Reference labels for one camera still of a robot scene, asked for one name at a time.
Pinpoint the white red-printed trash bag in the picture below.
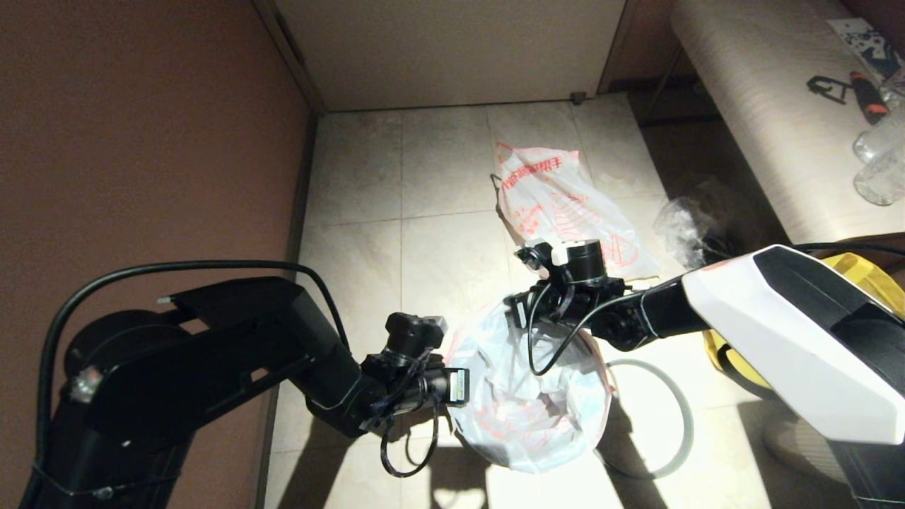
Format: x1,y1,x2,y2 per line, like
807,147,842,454
489,141,660,280

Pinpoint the white plastic bag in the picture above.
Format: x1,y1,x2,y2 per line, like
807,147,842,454
444,300,613,474

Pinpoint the grey bin rim ring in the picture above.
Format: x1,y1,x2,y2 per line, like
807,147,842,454
597,358,694,480

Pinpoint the crumpled clear plastic bag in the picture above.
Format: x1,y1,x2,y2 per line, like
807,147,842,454
651,180,750,273

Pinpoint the yellow fabric tote bag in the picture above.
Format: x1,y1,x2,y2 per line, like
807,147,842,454
702,253,905,379

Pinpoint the white door panel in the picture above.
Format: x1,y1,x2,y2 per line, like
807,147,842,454
272,0,629,114

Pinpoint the beige ribbed stool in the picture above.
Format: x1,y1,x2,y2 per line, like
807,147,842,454
764,403,856,488

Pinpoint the beige wood-grain table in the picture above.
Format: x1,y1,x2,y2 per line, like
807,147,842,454
668,0,905,245

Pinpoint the black metal clip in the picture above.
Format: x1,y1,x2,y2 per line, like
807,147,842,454
807,76,855,107

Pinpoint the clear plastic bottle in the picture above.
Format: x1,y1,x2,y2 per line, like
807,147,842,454
853,105,905,165
853,144,905,207

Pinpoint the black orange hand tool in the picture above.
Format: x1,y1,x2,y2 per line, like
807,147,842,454
852,73,892,127

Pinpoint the blue white printed paper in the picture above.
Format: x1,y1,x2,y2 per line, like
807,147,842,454
827,18,905,86

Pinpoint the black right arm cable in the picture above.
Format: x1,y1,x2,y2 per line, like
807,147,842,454
527,242,905,377

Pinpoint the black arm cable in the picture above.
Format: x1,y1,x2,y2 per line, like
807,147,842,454
527,242,905,377
35,260,443,496

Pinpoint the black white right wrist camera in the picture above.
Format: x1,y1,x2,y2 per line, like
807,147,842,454
514,239,609,285

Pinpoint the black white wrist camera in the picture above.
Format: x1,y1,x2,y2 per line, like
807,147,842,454
514,239,609,285
385,312,448,358

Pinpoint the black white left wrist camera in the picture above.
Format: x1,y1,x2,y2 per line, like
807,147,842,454
385,312,448,358

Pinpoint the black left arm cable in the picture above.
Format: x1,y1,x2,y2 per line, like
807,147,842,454
35,260,443,496

